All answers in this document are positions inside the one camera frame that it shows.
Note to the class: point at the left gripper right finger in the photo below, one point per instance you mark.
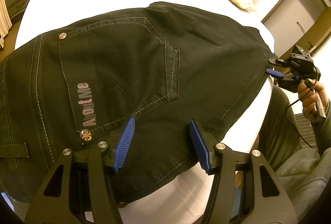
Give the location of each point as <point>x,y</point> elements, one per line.
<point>263,199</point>

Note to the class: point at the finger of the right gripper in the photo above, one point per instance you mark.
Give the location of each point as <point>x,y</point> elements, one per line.
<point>273,73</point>
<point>276,62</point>

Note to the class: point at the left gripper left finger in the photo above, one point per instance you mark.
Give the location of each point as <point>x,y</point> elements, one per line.
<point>78,178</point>

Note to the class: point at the black jeans pants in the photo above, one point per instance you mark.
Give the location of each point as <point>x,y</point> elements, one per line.
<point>164,65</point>

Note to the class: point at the grey sleeve forearm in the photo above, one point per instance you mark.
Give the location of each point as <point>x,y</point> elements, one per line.
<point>322,132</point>

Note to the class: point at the person right hand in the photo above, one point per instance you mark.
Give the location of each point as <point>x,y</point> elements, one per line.
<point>308,99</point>

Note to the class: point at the room door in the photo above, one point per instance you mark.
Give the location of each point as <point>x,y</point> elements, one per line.
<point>289,20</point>

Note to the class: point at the person dark trouser leg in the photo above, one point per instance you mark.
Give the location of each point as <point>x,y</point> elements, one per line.
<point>278,136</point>

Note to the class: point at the beige curtain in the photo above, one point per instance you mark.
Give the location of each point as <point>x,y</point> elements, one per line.
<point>5,22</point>

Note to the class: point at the white bed mattress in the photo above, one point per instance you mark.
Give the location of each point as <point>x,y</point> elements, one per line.
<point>184,199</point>

